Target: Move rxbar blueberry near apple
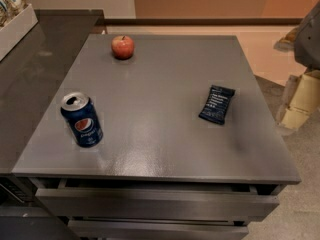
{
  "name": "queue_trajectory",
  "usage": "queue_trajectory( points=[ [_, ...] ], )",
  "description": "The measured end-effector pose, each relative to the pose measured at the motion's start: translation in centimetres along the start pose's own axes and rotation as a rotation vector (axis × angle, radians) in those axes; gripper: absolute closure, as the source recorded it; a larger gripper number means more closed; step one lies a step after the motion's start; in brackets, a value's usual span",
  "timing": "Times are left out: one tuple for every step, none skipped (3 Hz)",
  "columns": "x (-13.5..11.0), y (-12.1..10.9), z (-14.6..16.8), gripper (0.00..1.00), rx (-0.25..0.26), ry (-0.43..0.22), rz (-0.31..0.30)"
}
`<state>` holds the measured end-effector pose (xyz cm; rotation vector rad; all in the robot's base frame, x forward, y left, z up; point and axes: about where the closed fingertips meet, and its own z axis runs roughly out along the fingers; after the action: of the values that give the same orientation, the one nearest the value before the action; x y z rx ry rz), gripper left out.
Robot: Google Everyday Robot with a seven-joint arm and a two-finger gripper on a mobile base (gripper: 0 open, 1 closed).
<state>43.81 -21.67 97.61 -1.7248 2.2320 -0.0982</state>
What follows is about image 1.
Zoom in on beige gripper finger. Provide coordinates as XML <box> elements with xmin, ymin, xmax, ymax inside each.
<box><xmin>276</xmin><ymin>70</ymin><xmax>320</xmax><ymax>130</ymax></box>

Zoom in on dark blue rxbar wrapper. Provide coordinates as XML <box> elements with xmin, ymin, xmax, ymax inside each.
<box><xmin>199</xmin><ymin>85</ymin><xmax>235</xmax><ymax>125</ymax></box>

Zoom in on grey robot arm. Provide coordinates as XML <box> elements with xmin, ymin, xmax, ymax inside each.
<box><xmin>274</xmin><ymin>1</ymin><xmax>320</xmax><ymax>130</ymax></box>

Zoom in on red apple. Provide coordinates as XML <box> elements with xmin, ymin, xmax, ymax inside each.
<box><xmin>111</xmin><ymin>35</ymin><xmax>135</xmax><ymax>60</ymax></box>

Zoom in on upper grey drawer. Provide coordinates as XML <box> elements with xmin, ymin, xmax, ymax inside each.
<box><xmin>36</xmin><ymin>179</ymin><xmax>279</xmax><ymax>221</ymax></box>

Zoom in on grey drawer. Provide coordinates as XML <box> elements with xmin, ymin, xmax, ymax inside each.
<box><xmin>68</xmin><ymin>220</ymin><xmax>248</xmax><ymax>240</ymax></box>
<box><xmin>36</xmin><ymin>179</ymin><xmax>279</xmax><ymax>221</ymax></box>

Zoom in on blue pepsi can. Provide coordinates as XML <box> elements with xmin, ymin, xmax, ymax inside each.
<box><xmin>60</xmin><ymin>92</ymin><xmax>103</xmax><ymax>148</ymax></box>

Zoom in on lower grey drawer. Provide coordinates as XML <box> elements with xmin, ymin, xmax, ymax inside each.
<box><xmin>68</xmin><ymin>220</ymin><xmax>248</xmax><ymax>240</ymax></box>

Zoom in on white box on counter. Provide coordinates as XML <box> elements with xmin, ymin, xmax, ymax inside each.
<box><xmin>0</xmin><ymin>4</ymin><xmax>38</xmax><ymax>61</ymax></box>

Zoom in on snack packets in box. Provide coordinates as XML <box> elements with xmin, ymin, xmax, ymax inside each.
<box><xmin>0</xmin><ymin>0</ymin><xmax>27</xmax><ymax>27</ymax></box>

